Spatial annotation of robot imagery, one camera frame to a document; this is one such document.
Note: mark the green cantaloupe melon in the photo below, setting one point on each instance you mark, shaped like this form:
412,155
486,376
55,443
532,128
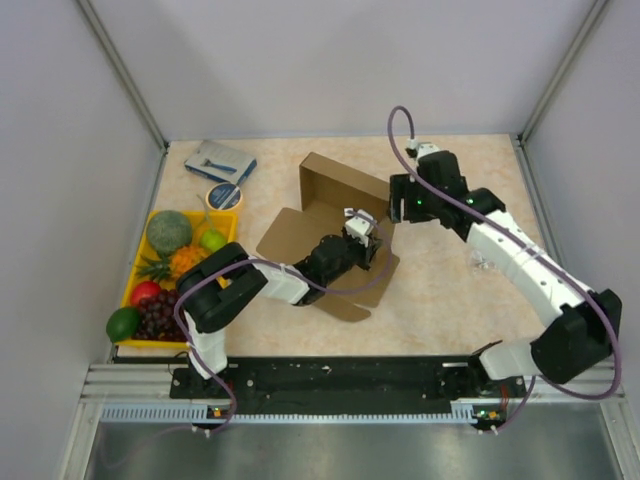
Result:
168,231

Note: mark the blue tape roll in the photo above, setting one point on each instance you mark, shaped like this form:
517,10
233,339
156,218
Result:
224,197

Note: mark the blue razor package box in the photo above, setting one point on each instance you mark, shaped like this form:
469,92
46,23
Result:
220,163

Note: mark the yellow plastic tray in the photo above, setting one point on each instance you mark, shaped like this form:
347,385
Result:
201,221

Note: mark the purple grape bunch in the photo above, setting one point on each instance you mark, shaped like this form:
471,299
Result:
157,322

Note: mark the green apple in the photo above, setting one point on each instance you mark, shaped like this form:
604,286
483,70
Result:
212,240

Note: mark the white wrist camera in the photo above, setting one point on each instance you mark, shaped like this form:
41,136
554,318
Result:
358,225
416,149

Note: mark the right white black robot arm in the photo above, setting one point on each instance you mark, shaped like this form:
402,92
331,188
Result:
580,324

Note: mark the right aluminium frame post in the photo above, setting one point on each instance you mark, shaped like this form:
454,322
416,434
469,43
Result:
587,28

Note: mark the green lime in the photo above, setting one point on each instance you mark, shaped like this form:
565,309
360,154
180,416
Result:
122,324

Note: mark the orange toy pineapple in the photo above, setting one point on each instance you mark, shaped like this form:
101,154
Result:
172,266

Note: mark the clear plastic wrapper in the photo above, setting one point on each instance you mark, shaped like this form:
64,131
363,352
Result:
479,261

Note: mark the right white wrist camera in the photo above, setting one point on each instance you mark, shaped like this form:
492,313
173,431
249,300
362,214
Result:
416,149

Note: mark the white slotted cable duct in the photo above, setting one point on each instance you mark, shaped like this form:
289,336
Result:
206,415

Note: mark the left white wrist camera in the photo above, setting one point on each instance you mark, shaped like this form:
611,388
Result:
358,225

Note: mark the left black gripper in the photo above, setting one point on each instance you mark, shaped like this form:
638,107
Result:
366,252

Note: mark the left aluminium frame post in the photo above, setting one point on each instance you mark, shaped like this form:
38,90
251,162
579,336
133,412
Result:
120,70

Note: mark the aluminium frame post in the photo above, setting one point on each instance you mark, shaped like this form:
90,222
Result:
120,70
587,28

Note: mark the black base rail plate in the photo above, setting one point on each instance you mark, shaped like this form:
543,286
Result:
344,385

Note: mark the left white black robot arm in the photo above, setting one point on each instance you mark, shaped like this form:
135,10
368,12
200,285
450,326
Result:
217,289

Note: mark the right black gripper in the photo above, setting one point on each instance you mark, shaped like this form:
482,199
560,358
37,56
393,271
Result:
402,187

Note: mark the red apple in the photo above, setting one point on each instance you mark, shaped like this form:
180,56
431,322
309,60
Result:
144,290

